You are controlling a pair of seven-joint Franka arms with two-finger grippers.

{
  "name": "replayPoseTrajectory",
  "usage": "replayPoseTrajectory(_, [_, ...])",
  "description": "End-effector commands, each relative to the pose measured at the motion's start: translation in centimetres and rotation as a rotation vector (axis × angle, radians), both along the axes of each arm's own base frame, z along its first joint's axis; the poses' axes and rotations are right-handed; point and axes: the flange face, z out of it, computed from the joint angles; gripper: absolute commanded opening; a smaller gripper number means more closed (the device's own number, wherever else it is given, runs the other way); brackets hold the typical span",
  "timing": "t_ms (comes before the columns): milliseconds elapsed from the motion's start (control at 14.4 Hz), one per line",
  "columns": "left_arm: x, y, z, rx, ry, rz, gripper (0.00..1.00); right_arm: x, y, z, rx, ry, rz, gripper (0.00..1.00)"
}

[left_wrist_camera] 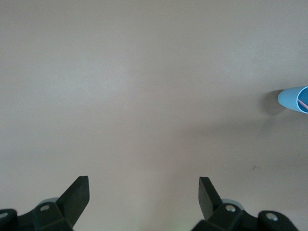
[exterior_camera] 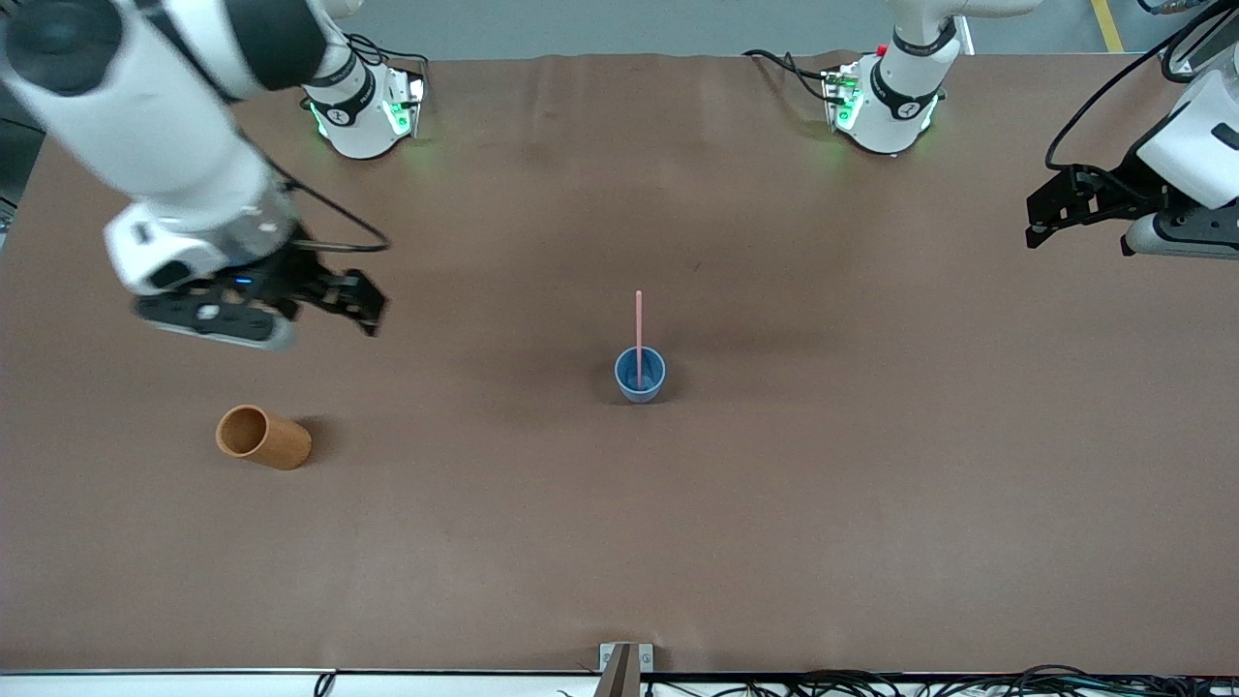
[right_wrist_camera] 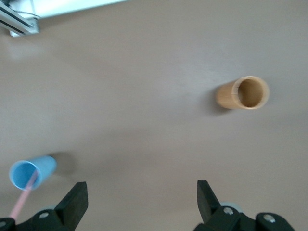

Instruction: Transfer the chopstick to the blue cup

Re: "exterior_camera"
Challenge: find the brown cylindrical cup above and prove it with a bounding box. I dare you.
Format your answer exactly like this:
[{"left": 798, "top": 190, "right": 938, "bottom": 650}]
[{"left": 215, "top": 404, "right": 314, "bottom": 472}]

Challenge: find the black right base cable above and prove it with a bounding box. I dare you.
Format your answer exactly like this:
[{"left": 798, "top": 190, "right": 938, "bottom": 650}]
[{"left": 343, "top": 33, "right": 429, "bottom": 80}]

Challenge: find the black left base cable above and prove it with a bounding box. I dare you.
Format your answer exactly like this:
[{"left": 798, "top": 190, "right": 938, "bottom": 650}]
[{"left": 742, "top": 47, "right": 839, "bottom": 104}]

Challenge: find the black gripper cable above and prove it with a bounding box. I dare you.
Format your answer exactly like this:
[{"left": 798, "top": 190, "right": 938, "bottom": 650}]
[
  {"left": 242, "top": 136, "right": 392, "bottom": 254},
  {"left": 1044, "top": 0, "right": 1239, "bottom": 181}
]

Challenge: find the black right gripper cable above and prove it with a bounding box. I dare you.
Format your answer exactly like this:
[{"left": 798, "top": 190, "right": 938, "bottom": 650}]
[{"left": 242, "top": 136, "right": 392, "bottom": 254}]

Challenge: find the black base cable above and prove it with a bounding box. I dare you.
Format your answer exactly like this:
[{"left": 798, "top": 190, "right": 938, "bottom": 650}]
[
  {"left": 343, "top": 33, "right": 429, "bottom": 80},
  {"left": 742, "top": 47, "right": 839, "bottom": 104}
]

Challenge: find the grey base connector box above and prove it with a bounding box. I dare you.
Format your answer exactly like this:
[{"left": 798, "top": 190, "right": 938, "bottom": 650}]
[
  {"left": 384, "top": 72, "right": 428, "bottom": 139},
  {"left": 822, "top": 65, "right": 863, "bottom": 133}
]

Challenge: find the blue cup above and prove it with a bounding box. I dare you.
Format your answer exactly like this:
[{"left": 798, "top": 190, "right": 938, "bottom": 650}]
[{"left": 614, "top": 345, "right": 668, "bottom": 405}]

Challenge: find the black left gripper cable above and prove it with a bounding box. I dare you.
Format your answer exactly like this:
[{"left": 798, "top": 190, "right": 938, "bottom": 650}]
[{"left": 1044, "top": 0, "right": 1239, "bottom": 181}]

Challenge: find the black cable bundle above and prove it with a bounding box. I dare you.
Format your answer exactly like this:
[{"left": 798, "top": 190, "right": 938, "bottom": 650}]
[{"left": 639, "top": 665, "right": 1239, "bottom": 697}]

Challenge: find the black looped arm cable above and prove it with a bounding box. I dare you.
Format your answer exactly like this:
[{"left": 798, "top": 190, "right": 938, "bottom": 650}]
[{"left": 1159, "top": 0, "right": 1239, "bottom": 84}]

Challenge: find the grey bracket with post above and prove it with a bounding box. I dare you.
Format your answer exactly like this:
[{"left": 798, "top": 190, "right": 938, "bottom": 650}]
[{"left": 592, "top": 642, "right": 655, "bottom": 697}]

